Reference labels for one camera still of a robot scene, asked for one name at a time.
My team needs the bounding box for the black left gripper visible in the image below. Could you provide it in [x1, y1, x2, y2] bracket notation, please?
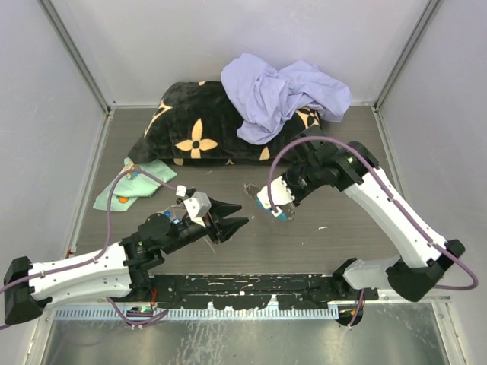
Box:
[162, 196, 248, 255]

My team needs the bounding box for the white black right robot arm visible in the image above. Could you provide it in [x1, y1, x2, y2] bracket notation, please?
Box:
[270, 136, 466, 302]

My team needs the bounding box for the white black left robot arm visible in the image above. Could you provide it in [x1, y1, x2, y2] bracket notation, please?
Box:
[1, 200, 249, 327]

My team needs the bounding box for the lavender crumpled cloth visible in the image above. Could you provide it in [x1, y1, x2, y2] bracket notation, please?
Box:
[221, 53, 352, 145]

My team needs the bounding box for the black floral pillow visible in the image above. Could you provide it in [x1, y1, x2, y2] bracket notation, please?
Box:
[128, 81, 320, 166]

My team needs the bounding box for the mint green cartoon cloth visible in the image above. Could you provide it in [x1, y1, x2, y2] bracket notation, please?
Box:
[110, 157, 177, 212]

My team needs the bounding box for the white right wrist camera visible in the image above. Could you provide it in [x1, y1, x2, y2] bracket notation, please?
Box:
[262, 176, 294, 210]

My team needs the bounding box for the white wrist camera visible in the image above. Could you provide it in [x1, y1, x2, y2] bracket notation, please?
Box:
[262, 176, 294, 210]
[183, 191, 212, 227]

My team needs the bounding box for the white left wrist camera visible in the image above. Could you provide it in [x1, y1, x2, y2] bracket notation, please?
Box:
[183, 191, 212, 227]

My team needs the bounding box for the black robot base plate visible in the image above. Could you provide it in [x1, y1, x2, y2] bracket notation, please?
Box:
[108, 272, 381, 311]

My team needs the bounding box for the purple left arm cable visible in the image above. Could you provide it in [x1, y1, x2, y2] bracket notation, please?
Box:
[0, 169, 187, 331]

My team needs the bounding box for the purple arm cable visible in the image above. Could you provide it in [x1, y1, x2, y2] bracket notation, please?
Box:
[266, 135, 479, 331]
[0, 169, 187, 331]

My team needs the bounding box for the slotted grey cable duct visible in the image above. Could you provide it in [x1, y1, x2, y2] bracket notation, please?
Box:
[54, 304, 339, 321]

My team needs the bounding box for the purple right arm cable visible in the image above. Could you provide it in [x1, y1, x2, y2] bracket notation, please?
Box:
[266, 135, 479, 331]

